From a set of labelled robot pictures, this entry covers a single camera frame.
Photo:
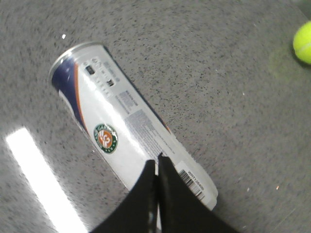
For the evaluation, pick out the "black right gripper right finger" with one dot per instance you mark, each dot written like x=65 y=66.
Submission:
x=180 y=209

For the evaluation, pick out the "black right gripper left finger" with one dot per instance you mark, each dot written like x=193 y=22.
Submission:
x=138 y=211

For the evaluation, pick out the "white tennis ball can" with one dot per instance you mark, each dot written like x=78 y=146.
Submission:
x=120 y=123

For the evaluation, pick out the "right tennis ball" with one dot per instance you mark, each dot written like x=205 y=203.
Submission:
x=302 y=43

